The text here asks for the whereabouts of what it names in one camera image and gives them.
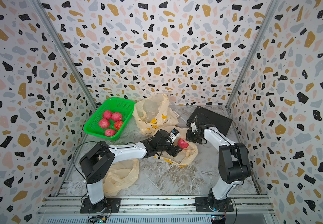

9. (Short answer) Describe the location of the red apple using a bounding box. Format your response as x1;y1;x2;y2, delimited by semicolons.
103;110;113;120
177;139;189;149
114;120;124;131
104;129;116;137
98;118;110;129
112;112;123;122

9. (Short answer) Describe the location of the beige plastic bag with apples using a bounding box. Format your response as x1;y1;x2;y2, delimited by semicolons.
103;159;140;197

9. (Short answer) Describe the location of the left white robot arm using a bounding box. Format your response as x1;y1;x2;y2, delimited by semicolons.
80;128;183;206

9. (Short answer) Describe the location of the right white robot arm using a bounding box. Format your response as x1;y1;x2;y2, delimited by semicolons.
186;116;251;201

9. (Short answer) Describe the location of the black flat box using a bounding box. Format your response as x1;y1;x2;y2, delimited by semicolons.
186;106;232;135

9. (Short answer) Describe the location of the green plastic mesh basket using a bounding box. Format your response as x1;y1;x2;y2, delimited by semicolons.
84;98;135;141

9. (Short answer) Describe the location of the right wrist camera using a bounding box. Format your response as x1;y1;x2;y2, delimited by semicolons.
190;122;197;132

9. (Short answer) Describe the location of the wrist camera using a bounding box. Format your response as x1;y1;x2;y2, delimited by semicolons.
190;122;197;132
169;128;180;144

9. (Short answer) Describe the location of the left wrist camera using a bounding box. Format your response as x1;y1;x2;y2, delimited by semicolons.
169;128;180;144

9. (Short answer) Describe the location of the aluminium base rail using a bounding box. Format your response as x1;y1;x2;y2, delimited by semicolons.
37;195;278;224

